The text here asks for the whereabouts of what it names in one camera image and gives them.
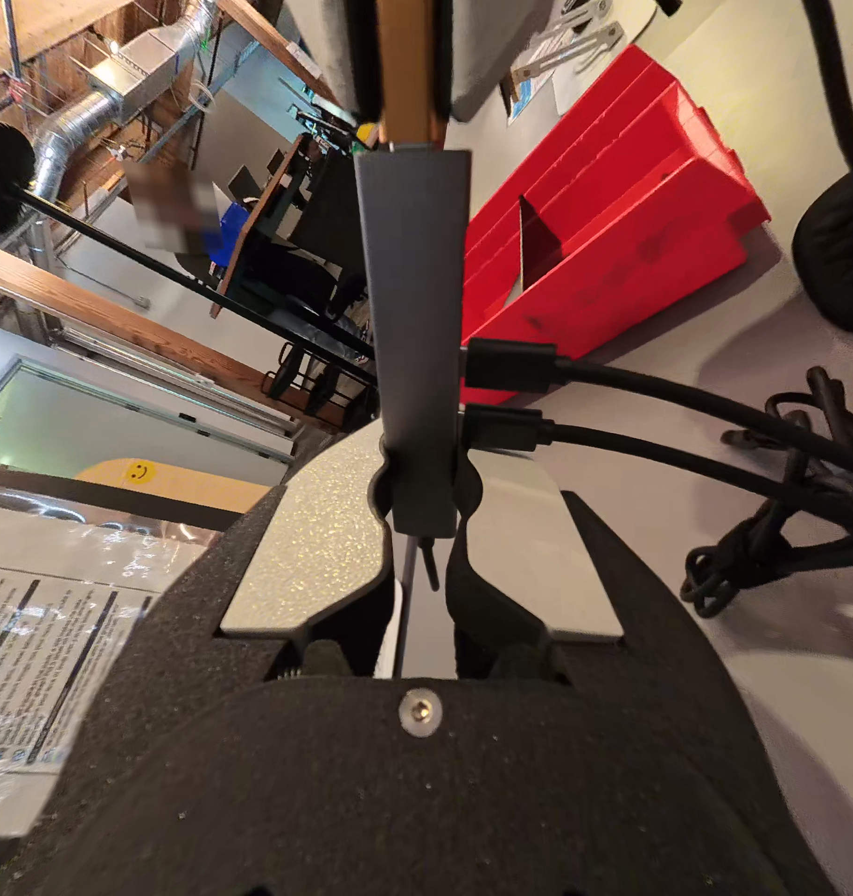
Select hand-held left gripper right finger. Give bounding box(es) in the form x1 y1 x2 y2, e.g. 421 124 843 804
444 448 627 653

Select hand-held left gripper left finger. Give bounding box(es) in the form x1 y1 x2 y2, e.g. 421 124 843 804
217 420 399 645

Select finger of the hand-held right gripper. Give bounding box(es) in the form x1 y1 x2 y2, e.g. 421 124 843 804
433 0 564 126
283 0 387 118

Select black usb-c cable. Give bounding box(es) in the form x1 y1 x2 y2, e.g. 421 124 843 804
461 338 853 617
460 402 853 617

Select grey usb hub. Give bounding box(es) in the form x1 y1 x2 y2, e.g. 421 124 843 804
354 143 473 539

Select paper sheet with blue print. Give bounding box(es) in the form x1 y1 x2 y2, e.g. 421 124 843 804
503 42 581 127

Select black partition panel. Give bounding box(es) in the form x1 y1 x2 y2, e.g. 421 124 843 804
287 150 371 316

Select black display board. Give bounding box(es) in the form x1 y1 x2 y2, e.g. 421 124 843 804
0 483 245 533

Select wooden-top office desk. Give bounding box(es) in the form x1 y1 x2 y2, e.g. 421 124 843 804
210 133 329 319

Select red plastic bin stack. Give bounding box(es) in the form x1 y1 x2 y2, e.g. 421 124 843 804
461 43 772 407

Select laminated instruction sheet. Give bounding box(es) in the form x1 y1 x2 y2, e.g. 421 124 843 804
0 504 224 837

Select wooden beam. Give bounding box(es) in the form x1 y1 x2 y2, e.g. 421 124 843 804
0 241 301 428

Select black gooseneck stand base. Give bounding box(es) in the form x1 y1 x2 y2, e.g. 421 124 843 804
790 0 853 340

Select metal bracket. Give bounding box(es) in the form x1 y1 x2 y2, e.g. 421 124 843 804
510 21 627 79
549 0 609 29

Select black wire cart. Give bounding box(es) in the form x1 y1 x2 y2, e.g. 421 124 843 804
262 339 375 429

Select silver ventilation duct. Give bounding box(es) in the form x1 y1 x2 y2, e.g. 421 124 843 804
31 0 221 204

